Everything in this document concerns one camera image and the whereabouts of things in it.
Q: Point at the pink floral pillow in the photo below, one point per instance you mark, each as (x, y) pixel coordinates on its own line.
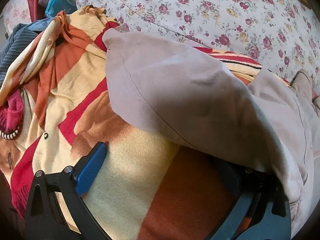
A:
(17, 12)

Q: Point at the blue plastic bag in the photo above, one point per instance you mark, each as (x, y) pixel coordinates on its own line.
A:
(60, 3)

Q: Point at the blue striped cloth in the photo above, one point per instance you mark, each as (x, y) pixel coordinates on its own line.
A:
(20, 45)

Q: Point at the floral bed quilt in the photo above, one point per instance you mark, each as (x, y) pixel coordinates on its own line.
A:
(200, 10)

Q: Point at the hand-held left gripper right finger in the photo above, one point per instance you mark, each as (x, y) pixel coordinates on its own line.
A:
(243, 205)

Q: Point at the pink knit garment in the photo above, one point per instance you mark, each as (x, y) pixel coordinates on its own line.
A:
(13, 112)

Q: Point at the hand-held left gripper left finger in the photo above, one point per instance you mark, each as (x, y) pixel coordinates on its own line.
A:
(92, 167)

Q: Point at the orange red cream blanket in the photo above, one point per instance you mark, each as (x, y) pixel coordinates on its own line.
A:
(125, 160)

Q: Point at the red fabric item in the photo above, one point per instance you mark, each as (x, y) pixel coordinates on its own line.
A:
(32, 5)

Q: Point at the beige zip jacket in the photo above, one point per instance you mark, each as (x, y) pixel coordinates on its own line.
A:
(187, 92)

